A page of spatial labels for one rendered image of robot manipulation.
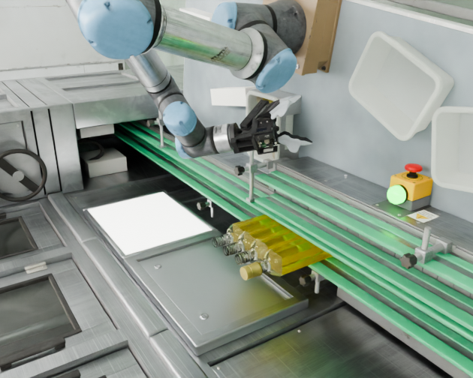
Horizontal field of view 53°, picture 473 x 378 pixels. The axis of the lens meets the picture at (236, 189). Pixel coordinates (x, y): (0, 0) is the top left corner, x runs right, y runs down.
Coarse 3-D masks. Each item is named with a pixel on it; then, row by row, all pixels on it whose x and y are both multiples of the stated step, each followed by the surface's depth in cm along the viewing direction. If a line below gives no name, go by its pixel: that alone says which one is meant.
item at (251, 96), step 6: (246, 96) 156; (252, 96) 156; (258, 96) 150; (264, 96) 147; (270, 96) 145; (246, 102) 156; (252, 102) 157; (246, 108) 157; (252, 108) 158; (246, 114) 158; (276, 120) 145; (264, 150) 163; (270, 150) 162; (258, 156) 158; (264, 156) 158; (270, 156) 157; (276, 156) 149
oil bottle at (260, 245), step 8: (280, 232) 128; (288, 232) 128; (256, 240) 125; (264, 240) 125; (272, 240) 125; (280, 240) 124; (288, 240) 125; (256, 248) 122; (264, 248) 122; (256, 256) 122
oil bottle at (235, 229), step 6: (258, 216) 139; (264, 216) 139; (240, 222) 135; (246, 222) 135; (252, 222) 135; (258, 222) 135; (264, 222) 135; (270, 222) 136; (228, 228) 133; (234, 228) 132; (240, 228) 132; (246, 228) 132; (252, 228) 133; (234, 234) 131; (234, 240) 131
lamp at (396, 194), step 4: (396, 184) 112; (400, 184) 112; (392, 188) 111; (396, 188) 110; (400, 188) 110; (404, 188) 111; (388, 192) 112; (392, 192) 111; (396, 192) 110; (400, 192) 110; (404, 192) 110; (388, 196) 112; (392, 196) 111; (396, 196) 110; (400, 196) 110; (404, 196) 110; (392, 200) 112; (396, 200) 111; (400, 200) 110; (404, 200) 111
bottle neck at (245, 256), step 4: (244, 252) 122; (248, 252) 122; (252, 252) 122; (236, 256) 122; (240, 256) 120; (244, 256) 120; (248, 256) 121; (252, 256) 122; (236, 260) 122; (240, 260) 120; (244, 260) 121; (248, 260) 121; (240, 264) 120
